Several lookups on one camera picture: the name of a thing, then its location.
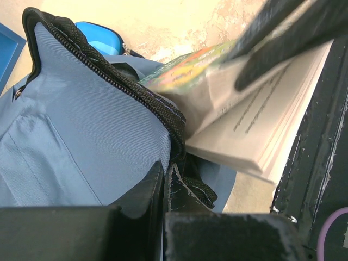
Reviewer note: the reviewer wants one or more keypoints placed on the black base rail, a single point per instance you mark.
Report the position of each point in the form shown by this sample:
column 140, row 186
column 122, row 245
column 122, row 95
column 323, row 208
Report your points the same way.
column 314, row 181

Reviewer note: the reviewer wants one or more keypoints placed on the green storey treehouse book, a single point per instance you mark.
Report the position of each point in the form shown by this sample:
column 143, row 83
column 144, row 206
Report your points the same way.
column 240, row 129

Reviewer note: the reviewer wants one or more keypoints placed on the blue shelf unit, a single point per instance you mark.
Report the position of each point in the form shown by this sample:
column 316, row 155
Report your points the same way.
column 11, row 48

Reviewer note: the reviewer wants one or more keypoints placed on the blue student backpack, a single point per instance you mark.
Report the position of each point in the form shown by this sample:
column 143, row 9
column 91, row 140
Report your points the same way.
column 80, row 130

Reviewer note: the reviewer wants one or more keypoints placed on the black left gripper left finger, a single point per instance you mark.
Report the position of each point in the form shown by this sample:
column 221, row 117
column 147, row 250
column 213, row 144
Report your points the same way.
column 128, row 229

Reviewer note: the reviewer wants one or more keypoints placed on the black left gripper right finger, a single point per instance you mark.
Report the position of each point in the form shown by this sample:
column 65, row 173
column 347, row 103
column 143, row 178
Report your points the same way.
column 192, row 232

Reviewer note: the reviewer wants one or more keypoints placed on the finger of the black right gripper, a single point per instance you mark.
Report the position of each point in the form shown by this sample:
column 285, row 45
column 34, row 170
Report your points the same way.
column 272, row 35
column 321, row 22

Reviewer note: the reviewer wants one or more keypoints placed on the blue dinosaur pencil case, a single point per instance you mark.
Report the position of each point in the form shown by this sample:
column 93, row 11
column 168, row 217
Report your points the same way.
column 105, row 40

